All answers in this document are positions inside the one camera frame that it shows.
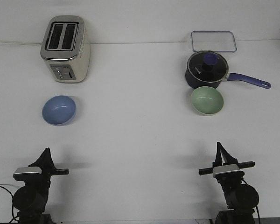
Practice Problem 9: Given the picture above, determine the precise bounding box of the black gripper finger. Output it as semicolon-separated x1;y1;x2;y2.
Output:
29;147;55;168
214;142;238;166

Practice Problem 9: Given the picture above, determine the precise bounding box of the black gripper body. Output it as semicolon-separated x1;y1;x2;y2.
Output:
39;166;69;184
198;161;255;184

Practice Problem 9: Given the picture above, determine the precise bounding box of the blue bowl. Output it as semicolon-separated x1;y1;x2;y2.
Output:
42;95;77;126

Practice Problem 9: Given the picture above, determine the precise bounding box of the green bowl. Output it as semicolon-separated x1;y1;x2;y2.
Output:
190;86;224;116

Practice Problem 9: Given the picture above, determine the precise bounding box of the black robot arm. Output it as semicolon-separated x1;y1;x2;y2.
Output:
12;147;69;224
198;142;259;224

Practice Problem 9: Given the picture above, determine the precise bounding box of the dark blue saucepan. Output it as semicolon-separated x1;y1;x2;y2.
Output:
185;50;271;89

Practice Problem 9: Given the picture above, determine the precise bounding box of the glass saucepan lid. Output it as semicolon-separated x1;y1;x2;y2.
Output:
187;51;229;83

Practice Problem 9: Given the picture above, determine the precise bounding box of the silver two-slot toaster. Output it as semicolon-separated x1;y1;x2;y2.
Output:
40;15;91;83

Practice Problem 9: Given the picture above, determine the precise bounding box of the clear rectangular container lid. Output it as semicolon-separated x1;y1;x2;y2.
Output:
190;31;237;53

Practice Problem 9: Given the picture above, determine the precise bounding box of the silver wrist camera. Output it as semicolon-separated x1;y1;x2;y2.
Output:
13;167;42;181
212;164;241;178

